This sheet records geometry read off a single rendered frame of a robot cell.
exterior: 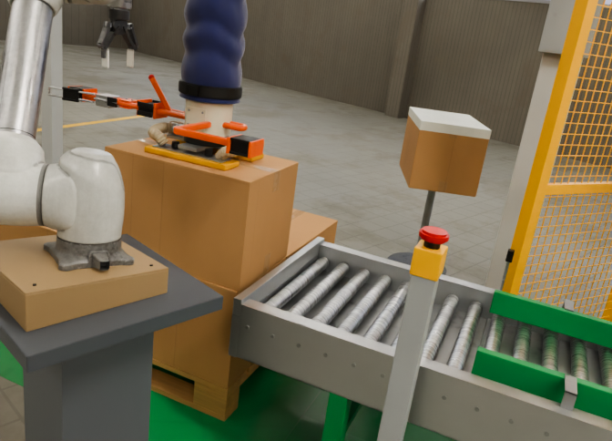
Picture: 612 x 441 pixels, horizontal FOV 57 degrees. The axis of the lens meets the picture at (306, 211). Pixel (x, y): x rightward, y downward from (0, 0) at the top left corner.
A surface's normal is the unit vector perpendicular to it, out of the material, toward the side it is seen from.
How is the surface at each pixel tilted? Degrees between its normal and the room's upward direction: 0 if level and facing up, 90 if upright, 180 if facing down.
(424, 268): 90
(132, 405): 90
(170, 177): 90
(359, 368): 90
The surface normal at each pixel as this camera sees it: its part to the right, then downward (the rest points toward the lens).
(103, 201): 0.63, 0.21
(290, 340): -0.40, 0.24
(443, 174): -0.07, 0.31
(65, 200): 0.18, 0.21
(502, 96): -0.69, 0.14
